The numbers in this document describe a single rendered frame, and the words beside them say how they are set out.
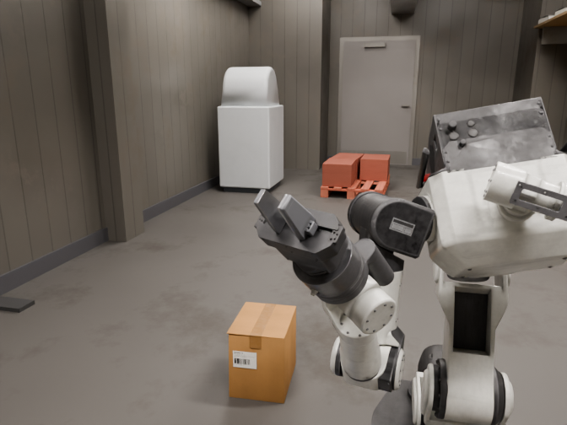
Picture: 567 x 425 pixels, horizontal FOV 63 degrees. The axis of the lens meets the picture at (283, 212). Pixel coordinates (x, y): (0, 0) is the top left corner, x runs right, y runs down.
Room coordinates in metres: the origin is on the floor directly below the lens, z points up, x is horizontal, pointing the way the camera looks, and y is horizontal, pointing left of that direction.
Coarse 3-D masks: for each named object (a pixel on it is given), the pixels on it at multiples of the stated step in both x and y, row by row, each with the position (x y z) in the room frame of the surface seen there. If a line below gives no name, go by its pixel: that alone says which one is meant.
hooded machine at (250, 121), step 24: (240, 72) 5.99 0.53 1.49; (264, 72) 5.92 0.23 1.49; (240, 96) 5.88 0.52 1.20; (264, 96) 5.81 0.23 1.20; (240, 120) 5.81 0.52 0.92; (264, 120) 5.74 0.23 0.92; (240, 144) 5.81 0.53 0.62; (264, 144) 5.74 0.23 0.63; (240, 168) 5.81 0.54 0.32; (264, 168) 5.74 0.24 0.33
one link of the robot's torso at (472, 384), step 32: (448, 288) 1.05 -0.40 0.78; (480, 288) 1.04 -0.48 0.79; (448, 320) 1.02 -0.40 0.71; (480, 320) 1.04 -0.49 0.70; (448, 352) 0.99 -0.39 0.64; (480, 352) 1.00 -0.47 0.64; (448, 384) 0.96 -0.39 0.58; (480, 384) 0.94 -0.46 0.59; (448, 416) 0.94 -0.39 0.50; (480, 416) 0.92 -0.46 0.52
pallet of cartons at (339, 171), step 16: (336, 160) 5.85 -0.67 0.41; (352, 160) 5.85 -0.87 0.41; (368, 160) 5.98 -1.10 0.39; (384, 160) 5.93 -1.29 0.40; (336, 176) 5.55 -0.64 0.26; (352, 176) 5.61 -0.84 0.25; (368, 176) 5.98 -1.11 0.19; (384, 176) 5.93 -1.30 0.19; (352, 192) 5.46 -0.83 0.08; (384, 192) 5.75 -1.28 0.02
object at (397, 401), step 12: (432, 348) 1.50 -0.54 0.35; (420, 360) 1.48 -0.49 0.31; (432, 360) 1.43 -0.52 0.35; (408, 384) 1.52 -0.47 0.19; (384, 396) 1.47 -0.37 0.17; (396, 396) 1.47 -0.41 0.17; (408, 396) 1.47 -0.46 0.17; (384, 408) 1.41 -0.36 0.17; (396, 408) 1.41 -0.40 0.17; (408, 408) 1.41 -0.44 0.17; (372, 420) 1.35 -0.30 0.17; (384, 420) 1.35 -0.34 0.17; (396, 420) 1.35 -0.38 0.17; (408, 420) 1.35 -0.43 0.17
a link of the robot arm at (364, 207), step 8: (360, 200) 0.91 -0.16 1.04; (368, 200) 0.88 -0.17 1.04; (376, 200) 0.85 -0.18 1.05; (352, 208) 0.92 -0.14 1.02; (360, 208) 0.88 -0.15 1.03; (368, 208) 0.85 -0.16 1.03; (352, 216) 0.91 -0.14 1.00; (360, 216) 0.87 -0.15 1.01; (368, 216) 0.83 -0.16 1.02; (360, 224) 0.87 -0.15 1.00; (368, 224) 0.82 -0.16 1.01; (360, 232) 0.86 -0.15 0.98; (368, 232) 0.83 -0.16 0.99; (384, 248) 0.83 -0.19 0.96; (384, 256) 0.81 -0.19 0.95; (392, 256) 0.81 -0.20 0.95; (392, 264) 0.81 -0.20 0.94; (400, 264) 0.82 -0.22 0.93
